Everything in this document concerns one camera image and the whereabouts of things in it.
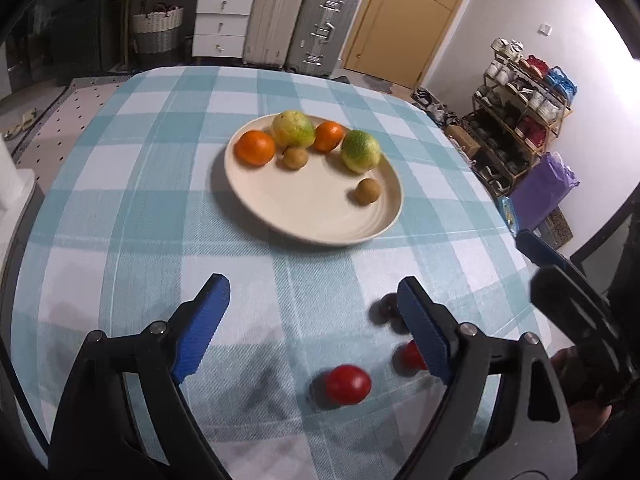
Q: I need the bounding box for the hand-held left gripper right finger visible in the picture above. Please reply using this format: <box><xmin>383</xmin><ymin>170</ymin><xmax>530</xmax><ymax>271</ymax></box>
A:
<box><xmin>395</xmin><ymin>276</ymin><xmax>576</xmax><ymax>480</ymax></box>

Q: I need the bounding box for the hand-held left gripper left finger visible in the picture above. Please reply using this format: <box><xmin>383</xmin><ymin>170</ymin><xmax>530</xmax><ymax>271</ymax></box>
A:
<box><xmin>47</xmin><ymin>273</ymin><xmax>232</xmax><ymax>480</ymax></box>

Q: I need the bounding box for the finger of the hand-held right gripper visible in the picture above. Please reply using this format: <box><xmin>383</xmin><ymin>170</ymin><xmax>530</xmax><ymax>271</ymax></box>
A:
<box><xmin>516</xmin><ymin>229</ymin><xmax>573</xmax><ymax>273</ymax></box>

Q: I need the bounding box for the red tomato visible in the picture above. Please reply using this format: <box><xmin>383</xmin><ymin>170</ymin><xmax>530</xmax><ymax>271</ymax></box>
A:
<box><xmin>325</xmin><ymin>365</ymin><xmax>372</xmax><ymax>405</ymax></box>
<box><xmin>400</xmin><ymin>340</ymin><xmax>430</xmax><ymax>372</ymax></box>

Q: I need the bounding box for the cream round plate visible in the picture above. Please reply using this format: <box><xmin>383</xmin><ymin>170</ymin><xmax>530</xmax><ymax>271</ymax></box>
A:
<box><xmin>223</xmin><ymin>112</ymin><xmax>404</xmax><ymax>247</ymax></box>

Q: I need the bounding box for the orange mandarin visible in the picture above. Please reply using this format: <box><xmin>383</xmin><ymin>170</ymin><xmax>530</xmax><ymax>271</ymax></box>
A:
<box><xmin>235</xmin><ymin>130</ymin><xmax>277</xmax><ymax>167</ymax></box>
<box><xmin>313</xmin><ymin>121</ymin><xmax>345</xmax><ymax>153</ymax></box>

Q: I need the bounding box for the yellow green citrus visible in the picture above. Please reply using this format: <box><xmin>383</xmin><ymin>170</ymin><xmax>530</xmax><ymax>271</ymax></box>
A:
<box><xmin>271</xmin><ymin>110</ymin><xmax>317</xmax><ymax>149</ymax></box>
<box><xmin>341</xmin><ymin>130</ymin><xmax>381</xmax><ymax>175</ymax></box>

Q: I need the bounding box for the person's right hand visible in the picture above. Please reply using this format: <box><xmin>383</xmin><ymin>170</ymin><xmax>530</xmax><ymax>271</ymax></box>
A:
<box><xmin>550</xmin><ymin>347</ymin><xmax>616</xmax><ymax>443</ymax></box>

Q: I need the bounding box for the brown textured box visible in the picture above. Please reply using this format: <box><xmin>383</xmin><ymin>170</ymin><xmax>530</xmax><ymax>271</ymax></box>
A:
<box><xmin>542</xmin><ymin>207</ymin><xmax>573</xmax><ymax>251</ymax></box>

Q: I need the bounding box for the blue snack packet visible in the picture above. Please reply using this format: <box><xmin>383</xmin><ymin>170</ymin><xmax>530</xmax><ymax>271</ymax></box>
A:
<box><xmin>498</xmin><ymin>196</ymin><xmax>518</xmax><ymax>233</ymax></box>

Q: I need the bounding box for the purple bag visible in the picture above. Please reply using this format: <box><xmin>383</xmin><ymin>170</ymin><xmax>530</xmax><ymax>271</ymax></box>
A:
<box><xmin>510</xmin><ymin>151</ymin><xmax>581</xmax><ymax>231</ymax></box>

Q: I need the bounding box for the brown cardboard box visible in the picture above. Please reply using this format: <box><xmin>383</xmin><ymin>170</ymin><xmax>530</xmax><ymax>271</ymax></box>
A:
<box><xmin>444</xmin><ymin>124</ymin><xmax>481</xmax><ymax>158</ymax></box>

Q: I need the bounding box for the shoe rack with shoes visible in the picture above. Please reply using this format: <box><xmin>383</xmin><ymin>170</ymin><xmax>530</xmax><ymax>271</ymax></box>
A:
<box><xmin>462</xmin><ymin>37</ymin><xmax>576</xmax><ymax>196</ymax></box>

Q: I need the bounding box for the pile of shoes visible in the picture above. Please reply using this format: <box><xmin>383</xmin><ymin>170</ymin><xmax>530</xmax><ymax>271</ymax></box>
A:
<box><xmin>411</xmin><ymin>86</ymin><xmax>461</xmax><ymax>128</ymax></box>

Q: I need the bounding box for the grey door mat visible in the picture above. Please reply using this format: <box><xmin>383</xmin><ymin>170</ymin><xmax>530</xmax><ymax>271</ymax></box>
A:
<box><xmin>362</xmin><ymin>74</ymin><xmax>396</xmax><ymax>93</ymax></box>

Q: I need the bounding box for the white side table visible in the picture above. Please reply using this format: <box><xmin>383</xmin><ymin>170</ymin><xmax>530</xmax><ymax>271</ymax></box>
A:
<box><xmin>0</xmin><ymin>137</ymin><xmax>36</xmax><ymax>213</ymax></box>

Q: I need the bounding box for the dotted patterned rug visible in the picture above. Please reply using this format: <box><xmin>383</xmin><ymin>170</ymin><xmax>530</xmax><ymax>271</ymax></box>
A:
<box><xmin>0</xmin><ymin>75</ymin><xmax>131</xmax><ymax>196</ymax></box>

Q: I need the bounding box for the wooden door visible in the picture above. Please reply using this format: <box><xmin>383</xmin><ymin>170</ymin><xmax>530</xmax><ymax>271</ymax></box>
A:
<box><xmin>341</xmin><ymin>0</ymin><xmax>481</xmax><ymax>88</ymax></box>

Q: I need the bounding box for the pair of beige slippers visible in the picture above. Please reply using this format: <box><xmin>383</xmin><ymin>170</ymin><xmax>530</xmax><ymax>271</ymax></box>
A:
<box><xmin>4</xmin><ymin>109</ymin><xmax>38</xmax><ymax>141</ymax></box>

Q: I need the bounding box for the woven laundry basket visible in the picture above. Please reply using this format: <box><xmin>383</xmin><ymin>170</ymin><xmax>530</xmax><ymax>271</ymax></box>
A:
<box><xmin>131</xmin><ymin>5</ymin><xmax>185</xmax><ymax>56</ymax></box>

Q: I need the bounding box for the silver suitcase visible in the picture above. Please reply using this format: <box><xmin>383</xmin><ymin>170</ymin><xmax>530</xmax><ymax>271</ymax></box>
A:
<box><xmin>286</xmin><ymin>0</ymin><xmax>361</xmax><ymax>77</ymax></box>

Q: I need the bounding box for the white desk with drawers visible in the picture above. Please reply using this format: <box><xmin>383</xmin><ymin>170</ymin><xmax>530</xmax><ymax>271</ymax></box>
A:
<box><xmin>111</xmin><ymin>0</ymin><xmax>256</xmax><ymax>68</ymax></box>

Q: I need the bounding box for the beige suitcase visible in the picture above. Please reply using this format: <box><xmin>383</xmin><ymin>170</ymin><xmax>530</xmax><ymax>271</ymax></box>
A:
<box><xmin>243</xmin><ymin>0</ymin><xmax>309</xmax><ymax>68</ymax></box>

